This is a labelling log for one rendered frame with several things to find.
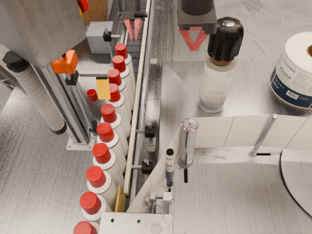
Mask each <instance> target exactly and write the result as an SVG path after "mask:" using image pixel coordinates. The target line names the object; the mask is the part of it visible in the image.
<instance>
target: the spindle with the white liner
mask: <svg viewBox="0 0 312 234"><path fill-rule="evenodd" d="M243 37H244V28H243V25H242V24H241V22H240V21H239V20H238V19H236V18H231V17H224V18H220V19H217V29H216V33H215V34H210V36H209V41H208V50H207V52H208V55H207V56H206V57H205V64H204V69H203V76H202V81H201V90H200V93H199V98H198V104H199V106H200V107H201V108H202V109H203V110H204V111H206V112H211V113H216V112H219V111H221V110H222V109H223V108H224V107H225V104H226V99H227V94H228V90H229V87H230V84H231V80H232V77H233V74H234V69H235V66H236V63H237V62H236V58H235V57H236V56H238V54H239V51H240V47H241V44H242V40H243Z"/></svg>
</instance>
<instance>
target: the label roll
mask: <svg viewBox="0 0 312 234"><path fill-rule="evenodd" d="M270 86H271V89H272V90H273V92H274V94H275V95H276V96H277V97H278V98H279V99H281V100H282V101H284V102H285V103H287V104H289V105H291V106H294V107H297V108H302V109H312V32H301V33H298V34H295V35H293V36H292V37H290V38H289V39H288V40H287V42H286V44H285V46H284V49H283V51H282V53H281V55H280V57H279V59H278V62H277V64H276V66H275V68H274V70H273V72H272V74H271V77H270Z"/></svg>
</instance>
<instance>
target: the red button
mask: <svg viewBox="0 0 312 234"><path fill-rule="evenodd" d="M77 2H78V5H79V7H80V9H81V12H82V14H84V13H86V12H87V11H88V0H77Z"/></svg>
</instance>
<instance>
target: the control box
mask: <svg viewBox="0 0 312 234"><path fill-rule="evenodd" d="M85 33H86V29H85V25H84V22H83V15H82V12H81V9H80V7H79V5H78V2H77V0H0V43H1V44H2V45H4V46H5V47H7V48H8V49H10V50H11V51H13V52H14V53H16V54H18V55H19V56H21V57H22V58H23V59H25V60H26V61H28V62H29V63H31V64H33V65H34V66H36V67H37V68H39V69H44V68H45V67H46V66H48V65H49V64H50V63H52V62H53V61H55V60H56V59H58V58H59V57H60V56H62V55H63V54H65V53H66V52H67V51H69V50H70V49H72V48H73V47H74V46H76V45H77V44H79V43H80V42H81V41H83V40H84V39H85V38H86V35H85Z"/></svg>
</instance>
